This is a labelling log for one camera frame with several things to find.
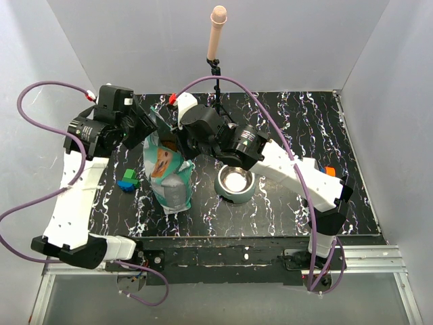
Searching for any black tripod stand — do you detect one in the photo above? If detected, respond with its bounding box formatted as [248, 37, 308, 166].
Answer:
[206, 59, 235, 123]

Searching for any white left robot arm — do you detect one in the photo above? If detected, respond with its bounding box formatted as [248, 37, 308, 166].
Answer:
[30, 85, 156, 271]

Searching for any teal double pet bowl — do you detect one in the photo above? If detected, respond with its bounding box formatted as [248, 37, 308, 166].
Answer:
[214, 165, 256, 204]

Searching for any aluminium rail frame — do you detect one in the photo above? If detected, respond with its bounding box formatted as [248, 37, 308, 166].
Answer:
[28, 245, 424, 325]

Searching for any green pet food bag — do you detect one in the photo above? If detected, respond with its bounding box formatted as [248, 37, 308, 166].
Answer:
[143, 107, 195, 215]

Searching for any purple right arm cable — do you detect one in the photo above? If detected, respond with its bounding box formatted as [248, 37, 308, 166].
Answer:
[175, 75, 347, 294]

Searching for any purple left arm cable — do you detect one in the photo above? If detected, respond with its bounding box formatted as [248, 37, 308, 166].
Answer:
[0, 80, 170, 307]

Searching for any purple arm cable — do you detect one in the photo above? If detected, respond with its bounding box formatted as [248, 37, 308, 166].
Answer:
[175, 75, 347, 294]
[0, 80, 170, 307]

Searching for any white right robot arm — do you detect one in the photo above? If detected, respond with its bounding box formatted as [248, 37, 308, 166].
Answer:
[173, 93, 352, 269]

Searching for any blue toy block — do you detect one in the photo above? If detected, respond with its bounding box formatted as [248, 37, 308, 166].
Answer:
[117, 181, 135, 192]

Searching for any orange small toy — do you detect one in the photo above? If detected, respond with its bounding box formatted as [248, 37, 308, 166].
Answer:
[324, 167, 336, 177]

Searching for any beige microphone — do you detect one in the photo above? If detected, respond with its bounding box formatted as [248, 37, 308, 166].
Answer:
[206, 5, 227, 61]

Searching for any green toy block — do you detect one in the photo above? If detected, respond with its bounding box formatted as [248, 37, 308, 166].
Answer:
[122, 169, 139, 188]

